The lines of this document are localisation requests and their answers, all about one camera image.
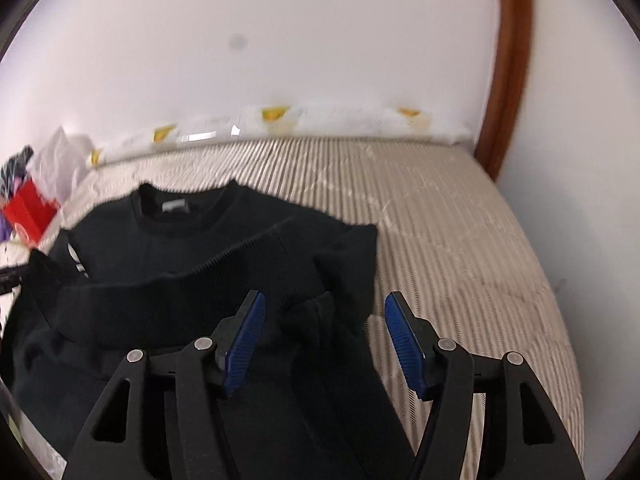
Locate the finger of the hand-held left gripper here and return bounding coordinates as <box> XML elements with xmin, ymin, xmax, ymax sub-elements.
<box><xmin>0</xmin><ymin>266</ymin><xmax>28</xmax><ymax>295</ymax></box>

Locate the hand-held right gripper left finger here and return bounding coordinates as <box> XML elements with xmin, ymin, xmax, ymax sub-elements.
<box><xmin>62</xmin><ymin>290</ymin><xmax>267</xmax><ymax>480</ymax></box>

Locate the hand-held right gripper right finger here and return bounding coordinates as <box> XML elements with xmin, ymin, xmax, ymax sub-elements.
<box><xmin>384</xmin><ymin>291</ymin><xmax>586</xmax><ymax>480</ymax></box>

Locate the black sweater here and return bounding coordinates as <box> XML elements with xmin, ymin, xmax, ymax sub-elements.
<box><xmin>0</xmin><ymin>180</ymin><xmax>416</xmax><ymax>480</ymax></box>

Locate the red paper bag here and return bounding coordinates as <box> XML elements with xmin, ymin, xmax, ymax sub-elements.
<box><xmin>2</xmin><ymin>180</ymin><xmax>61</xmax><ymax>241</ymax></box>

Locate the striped mattress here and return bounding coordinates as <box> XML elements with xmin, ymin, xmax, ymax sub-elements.
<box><xmin>37</xmin><ymin>135</ymin><xmax>583</xmax><ymax>480</ymax></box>

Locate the plaid dark clothing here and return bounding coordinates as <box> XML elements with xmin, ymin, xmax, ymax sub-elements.
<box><xmin>0</xmin><ymin>145</ymin><xmax>36</xmax><ymax>196</ymax></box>

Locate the white plastic bag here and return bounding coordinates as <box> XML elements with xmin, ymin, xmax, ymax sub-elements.
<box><xmin>32</xmin><ymin>126</ymin><xmax>93</xmax><ymax>203</ymax></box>

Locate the white printed bed bolster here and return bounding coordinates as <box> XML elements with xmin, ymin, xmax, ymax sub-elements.
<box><xmin>87</xmin><ymin>102</ymin><xmax>473</xmax><ymax>168</ymax></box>

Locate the wooden door frame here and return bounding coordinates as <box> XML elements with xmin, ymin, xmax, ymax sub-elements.
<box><xmin>472</xmin><ymin>0</ymin><xmax>533</xmax><ymax>181</ymax></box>

